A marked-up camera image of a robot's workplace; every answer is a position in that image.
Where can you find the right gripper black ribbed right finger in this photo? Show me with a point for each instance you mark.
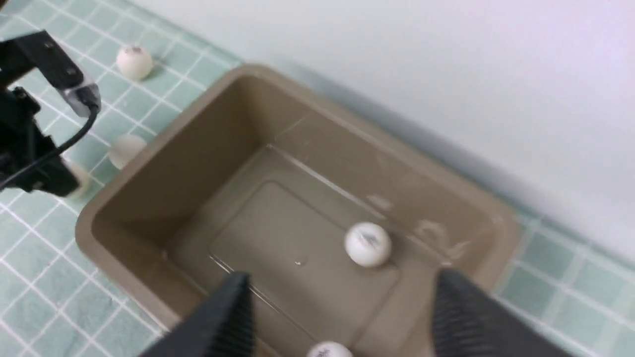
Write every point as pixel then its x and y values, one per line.
pixel 467 322

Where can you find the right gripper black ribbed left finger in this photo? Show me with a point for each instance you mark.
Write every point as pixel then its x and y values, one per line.
pixel 221 326

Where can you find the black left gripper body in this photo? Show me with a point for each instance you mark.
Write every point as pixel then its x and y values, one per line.
pixel 22 142

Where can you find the plain white ball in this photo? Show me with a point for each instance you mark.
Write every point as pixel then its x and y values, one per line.
pixel 368 244
pixel 124 149

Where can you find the white ball with dark logo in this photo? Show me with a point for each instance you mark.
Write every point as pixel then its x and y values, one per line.
pixel 329 349

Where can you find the white ball with red logo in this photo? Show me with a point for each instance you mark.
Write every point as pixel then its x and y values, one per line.
pixel 135 63

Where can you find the teal checkered tablecloth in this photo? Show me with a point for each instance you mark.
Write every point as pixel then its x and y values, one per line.
pixel 55 303

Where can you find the olive green plastic bin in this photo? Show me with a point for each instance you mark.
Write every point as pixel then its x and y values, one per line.
pixel 265 176

